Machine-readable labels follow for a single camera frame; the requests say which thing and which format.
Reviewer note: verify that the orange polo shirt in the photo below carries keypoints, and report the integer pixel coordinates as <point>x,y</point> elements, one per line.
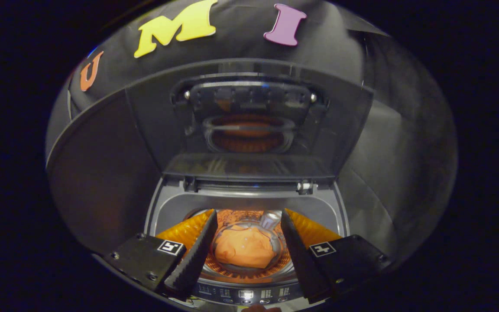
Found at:
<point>245,249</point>

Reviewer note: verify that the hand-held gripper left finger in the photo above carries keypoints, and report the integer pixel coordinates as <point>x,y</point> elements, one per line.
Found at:
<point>191,260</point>

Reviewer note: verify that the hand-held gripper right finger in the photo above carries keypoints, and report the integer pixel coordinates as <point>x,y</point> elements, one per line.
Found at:
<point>303,260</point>

